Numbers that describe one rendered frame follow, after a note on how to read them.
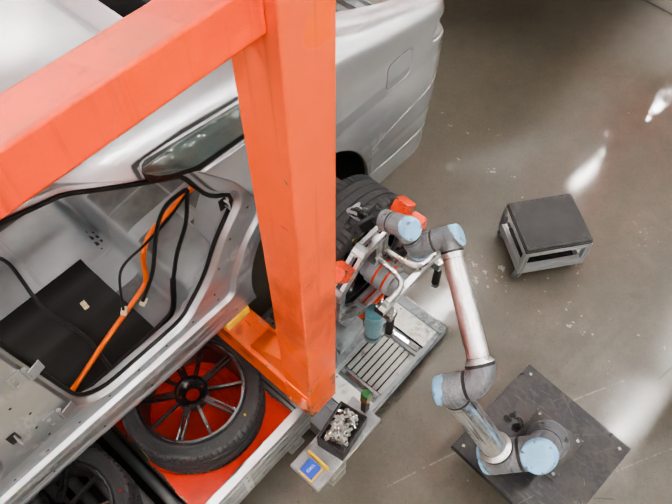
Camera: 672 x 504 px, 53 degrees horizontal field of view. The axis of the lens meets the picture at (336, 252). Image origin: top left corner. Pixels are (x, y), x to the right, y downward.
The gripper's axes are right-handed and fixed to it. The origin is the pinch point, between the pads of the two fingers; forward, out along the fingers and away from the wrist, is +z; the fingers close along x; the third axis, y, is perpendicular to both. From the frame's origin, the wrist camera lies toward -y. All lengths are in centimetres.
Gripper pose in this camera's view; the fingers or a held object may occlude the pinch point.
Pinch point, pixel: (347, 212)
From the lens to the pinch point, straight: 279.6
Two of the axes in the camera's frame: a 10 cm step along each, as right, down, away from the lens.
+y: 6.6, -6.8, 3.3
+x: -4.1, -6.9, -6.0
